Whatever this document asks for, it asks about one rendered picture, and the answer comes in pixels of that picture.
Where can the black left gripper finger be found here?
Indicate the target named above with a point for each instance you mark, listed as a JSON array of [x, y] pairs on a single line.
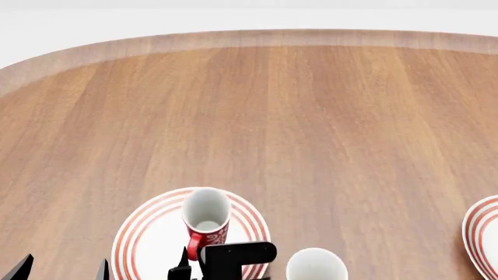
[[103, 271], [21, 269]]

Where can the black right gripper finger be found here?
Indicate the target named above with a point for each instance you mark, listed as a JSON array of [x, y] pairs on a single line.
[[221, 259], [179, 272]]

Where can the white plate with red rings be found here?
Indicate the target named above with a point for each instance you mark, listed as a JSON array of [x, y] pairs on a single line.
[[484, 233], [155, 239]]

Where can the plain white mug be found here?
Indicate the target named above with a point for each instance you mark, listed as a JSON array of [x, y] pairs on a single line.
[[315, 265]]

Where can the red patterned mug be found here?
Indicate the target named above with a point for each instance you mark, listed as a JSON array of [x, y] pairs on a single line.
[[206, 210]]

